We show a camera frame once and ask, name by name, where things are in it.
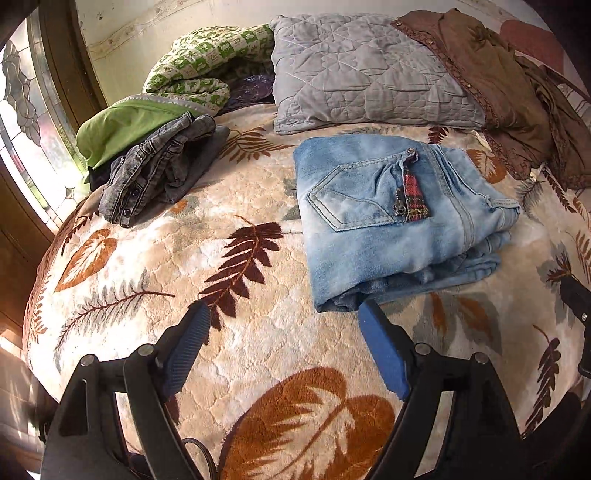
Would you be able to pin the leaf print fleece blanket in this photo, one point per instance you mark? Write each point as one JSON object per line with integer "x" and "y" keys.
{"x": 277, "y": 323}

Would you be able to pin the dark grey denim pants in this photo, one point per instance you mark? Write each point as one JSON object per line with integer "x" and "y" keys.
{"x": 152, "y": 170}

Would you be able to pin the light blue denim pants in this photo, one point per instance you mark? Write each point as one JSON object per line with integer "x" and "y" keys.
{"x": 369, "y": 230}

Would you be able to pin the pink cloth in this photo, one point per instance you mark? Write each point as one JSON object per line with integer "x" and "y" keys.
{"x": 540, "y": 41}

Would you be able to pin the stained glass window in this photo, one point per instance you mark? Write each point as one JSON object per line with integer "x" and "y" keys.
{"x": 23, "y": 115}

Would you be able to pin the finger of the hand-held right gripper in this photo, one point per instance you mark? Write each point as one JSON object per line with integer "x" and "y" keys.
{"x": 575, "y": 295}

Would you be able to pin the purple patterned cloth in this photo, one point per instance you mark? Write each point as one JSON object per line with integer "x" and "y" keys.
{"x": 251, "y": 90}

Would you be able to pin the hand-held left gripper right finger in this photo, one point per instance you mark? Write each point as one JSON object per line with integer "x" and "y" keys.
{"x": 383, "y": 350}

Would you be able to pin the green patterned quilt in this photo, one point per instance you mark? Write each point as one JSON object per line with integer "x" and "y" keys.
{"x": 198, "y": 60}

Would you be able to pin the brown satin garment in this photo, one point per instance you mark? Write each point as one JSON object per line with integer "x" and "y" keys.
{"x": 498, "y": 78}

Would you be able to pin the plain green cloth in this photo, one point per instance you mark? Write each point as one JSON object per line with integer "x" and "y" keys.
{"x": 120, "y": 124}

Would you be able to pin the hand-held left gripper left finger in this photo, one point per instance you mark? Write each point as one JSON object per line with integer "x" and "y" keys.
{"x": 189, "y": 350}

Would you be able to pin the grey quilted pillow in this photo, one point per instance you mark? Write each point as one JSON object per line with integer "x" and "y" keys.
{"x": 360, "y": 74}

